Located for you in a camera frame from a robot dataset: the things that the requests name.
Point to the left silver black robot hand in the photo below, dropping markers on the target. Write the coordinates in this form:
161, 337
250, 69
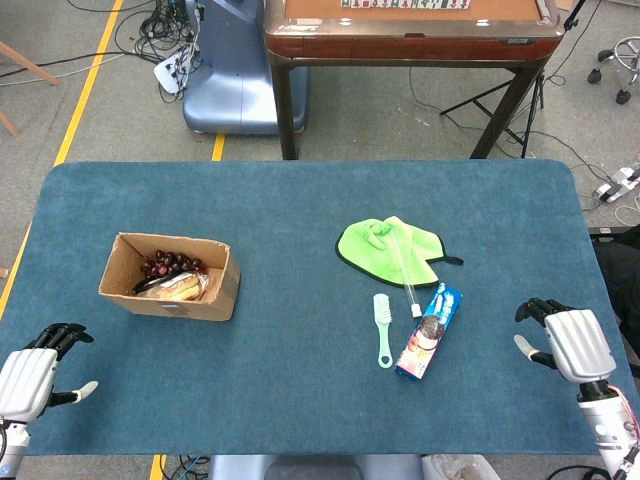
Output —
25, 382

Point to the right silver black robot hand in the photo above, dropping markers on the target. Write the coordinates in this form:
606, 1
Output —
580, 345

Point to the blue cookie package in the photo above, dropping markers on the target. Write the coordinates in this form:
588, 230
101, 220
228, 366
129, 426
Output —
427, 335

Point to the clear white-tipped stick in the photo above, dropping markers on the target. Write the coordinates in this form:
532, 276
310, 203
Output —
414, 310

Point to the cardboard box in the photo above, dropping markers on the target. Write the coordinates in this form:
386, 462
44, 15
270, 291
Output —
210, 295

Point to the black bulky bag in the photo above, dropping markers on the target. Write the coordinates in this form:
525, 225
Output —
620, 280

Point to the white grey floor power strip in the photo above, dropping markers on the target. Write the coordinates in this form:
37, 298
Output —
615, 185

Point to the black hair band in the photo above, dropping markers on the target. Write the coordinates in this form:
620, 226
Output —
155, 282

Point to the white plastic bin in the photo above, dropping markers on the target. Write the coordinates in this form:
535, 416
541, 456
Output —
460, 470

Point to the bread in clear plastic bag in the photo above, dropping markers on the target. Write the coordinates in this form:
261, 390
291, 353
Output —
182, 290

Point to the dark red grape bunch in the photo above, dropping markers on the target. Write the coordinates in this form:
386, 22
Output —
167, 262

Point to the mint green scrub brush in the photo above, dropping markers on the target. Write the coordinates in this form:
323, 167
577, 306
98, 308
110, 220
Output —
383, 325

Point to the black tripod stand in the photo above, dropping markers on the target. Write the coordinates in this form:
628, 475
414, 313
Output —
510, 127

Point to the bright green cleaning cloth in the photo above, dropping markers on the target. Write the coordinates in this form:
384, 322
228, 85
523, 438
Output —
360, 250

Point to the blue felt table cover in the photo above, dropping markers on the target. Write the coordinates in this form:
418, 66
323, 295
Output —
200, 200

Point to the chrome stool with casters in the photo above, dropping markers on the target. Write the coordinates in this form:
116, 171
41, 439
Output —
627, 55

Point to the grey blue robot torso base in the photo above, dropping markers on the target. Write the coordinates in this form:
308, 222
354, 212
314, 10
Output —
310, 470

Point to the wooden pole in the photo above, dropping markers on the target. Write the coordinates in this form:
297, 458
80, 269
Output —
30, 65

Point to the white power strip with plugs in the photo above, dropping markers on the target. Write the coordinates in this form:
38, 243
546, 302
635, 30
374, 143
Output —
167, 72

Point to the brown mahjong table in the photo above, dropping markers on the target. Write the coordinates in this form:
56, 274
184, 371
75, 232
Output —
400, 45

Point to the face-up mahjong tile row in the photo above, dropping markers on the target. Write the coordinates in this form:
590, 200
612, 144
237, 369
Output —
400, 4

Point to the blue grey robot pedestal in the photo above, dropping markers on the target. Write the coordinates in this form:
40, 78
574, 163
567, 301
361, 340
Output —
230, 90

